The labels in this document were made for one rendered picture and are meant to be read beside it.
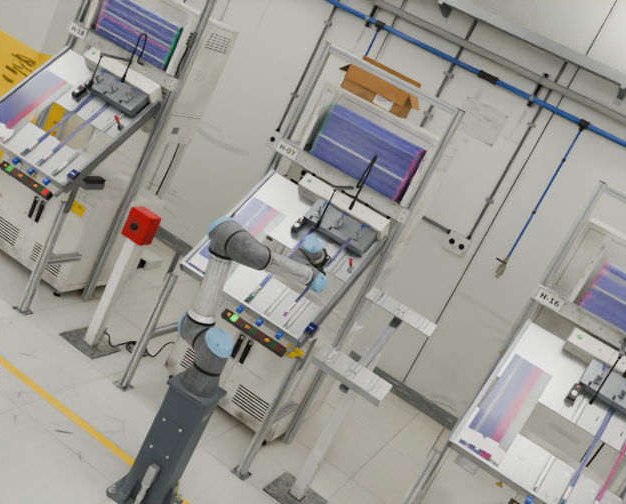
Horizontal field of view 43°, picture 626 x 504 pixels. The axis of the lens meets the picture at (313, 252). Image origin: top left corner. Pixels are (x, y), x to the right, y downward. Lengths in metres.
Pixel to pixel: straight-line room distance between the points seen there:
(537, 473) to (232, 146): 3.40
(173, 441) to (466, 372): 2.66
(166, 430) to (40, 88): 2.19
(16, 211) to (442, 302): 2.69
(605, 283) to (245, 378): 1.76
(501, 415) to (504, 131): 2.25
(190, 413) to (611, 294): 1.83
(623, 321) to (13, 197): 3.25
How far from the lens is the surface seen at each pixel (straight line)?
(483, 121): 5.22
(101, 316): 4.24
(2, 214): 4.85
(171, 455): 3.20
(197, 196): 5.99
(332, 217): 3.82
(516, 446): 3.46
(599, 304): 3.64
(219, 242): 2.95
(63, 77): 4.66
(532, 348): 3.68
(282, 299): 3.63
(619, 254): 3.81
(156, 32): 4.43
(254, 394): 4.04
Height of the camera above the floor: 1.98
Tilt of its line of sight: 15 degrees down
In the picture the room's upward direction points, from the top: 27 degrees clockwise
